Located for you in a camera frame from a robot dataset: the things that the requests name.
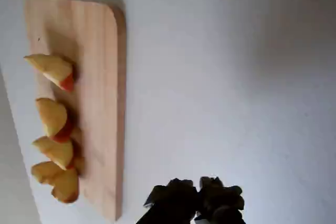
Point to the wooden cutting board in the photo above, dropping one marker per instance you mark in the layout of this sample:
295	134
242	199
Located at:
99	77

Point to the large yellow apple slice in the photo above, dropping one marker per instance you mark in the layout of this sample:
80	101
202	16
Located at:
64	186

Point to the yellow apple slice red skin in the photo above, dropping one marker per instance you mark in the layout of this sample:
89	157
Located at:
55	151
51	68
51	116

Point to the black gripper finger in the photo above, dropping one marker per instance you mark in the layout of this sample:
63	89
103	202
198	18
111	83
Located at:
173	203
220	203

